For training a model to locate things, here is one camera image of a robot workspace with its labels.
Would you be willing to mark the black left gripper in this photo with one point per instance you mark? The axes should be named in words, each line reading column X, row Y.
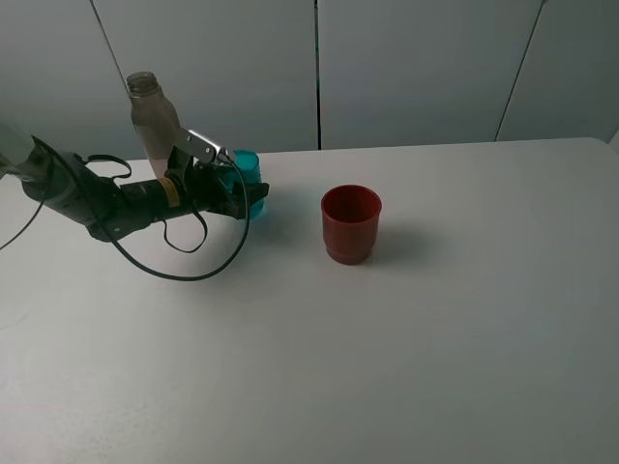
column 190, row 184

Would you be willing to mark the teal translucent plastic cup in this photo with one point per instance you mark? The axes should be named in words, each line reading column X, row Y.
column 249, row 164

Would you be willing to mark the clear smoky plastic bottle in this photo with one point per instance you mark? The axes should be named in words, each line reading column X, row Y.
column 154, row 118

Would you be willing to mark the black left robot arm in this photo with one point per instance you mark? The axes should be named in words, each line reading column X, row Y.
column 65, row 184

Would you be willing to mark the red plastic cup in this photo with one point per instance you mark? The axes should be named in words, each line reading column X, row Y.
column 350, row 217

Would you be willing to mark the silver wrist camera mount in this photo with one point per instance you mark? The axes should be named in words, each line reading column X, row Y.
column 202, row 148

